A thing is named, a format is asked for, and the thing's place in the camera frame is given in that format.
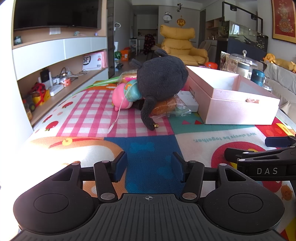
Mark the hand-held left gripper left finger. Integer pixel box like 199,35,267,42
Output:
50,151,127,204

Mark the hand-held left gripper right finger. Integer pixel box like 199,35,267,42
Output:
171,152,249,204

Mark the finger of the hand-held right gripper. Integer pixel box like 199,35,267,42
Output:
224,146,296,161
265,136,296,147

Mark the pink cardboard box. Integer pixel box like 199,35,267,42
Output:
185,65,281,125

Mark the small white box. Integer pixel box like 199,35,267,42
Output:
177,90,199,113

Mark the pink plastic toy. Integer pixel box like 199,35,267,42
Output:
112,83,134,112

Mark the teal round toy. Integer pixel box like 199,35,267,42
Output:
124,79,143,102

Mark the black plush toy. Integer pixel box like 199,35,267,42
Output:
129,49,189,132

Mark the colourful printed play mat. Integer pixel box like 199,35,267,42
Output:
23,79,296,241

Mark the sofa with grey cover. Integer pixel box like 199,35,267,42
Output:
263,61,296,116

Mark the teal thermos bottle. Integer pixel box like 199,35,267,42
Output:
251,69,265,87

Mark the white thermos bottle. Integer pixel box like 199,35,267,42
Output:
237,61,250,79

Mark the yellow plush duck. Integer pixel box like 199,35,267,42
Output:
263,53,296,73

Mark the clear packet of sliced bread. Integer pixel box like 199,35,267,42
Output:
117,71,139,84

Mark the large glass jar with lid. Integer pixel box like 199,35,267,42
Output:
228,50,260,79

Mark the patterned snack packet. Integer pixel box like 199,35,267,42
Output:
220,51,238,72

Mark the white power strip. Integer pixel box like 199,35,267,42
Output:
50,85,64,96

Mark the dark blue cabinet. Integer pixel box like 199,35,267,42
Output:
227,38,269,61

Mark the small jar with orange label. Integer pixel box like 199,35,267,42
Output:
60,74,71,88

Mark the yellow container with red ribbon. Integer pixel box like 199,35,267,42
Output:
31,82,51,106

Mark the white printed envelope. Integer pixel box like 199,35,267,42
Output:
82,52,107,71

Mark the glass fish tank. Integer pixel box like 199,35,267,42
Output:
217,20,269,49

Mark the black router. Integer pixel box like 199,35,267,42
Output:
40,68,52,83

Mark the yellow armchair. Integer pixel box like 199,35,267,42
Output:
159,24,208,66

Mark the small white shelf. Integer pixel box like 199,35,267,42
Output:
129,38,139,55

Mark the dark dotted blanket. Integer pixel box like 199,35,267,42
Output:
143,34,155,55

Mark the white stick vacuum cleaner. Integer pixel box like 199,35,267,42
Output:
113,22,122,44

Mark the black television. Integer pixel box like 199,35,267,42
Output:
13,0,102,30

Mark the framed red wall painting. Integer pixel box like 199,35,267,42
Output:
271,0,296,44

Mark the black ceiling lamp rail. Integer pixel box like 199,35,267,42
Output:
222,1,264,27

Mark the white wooden wall cabinet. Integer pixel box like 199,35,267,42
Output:
11,0,109,128

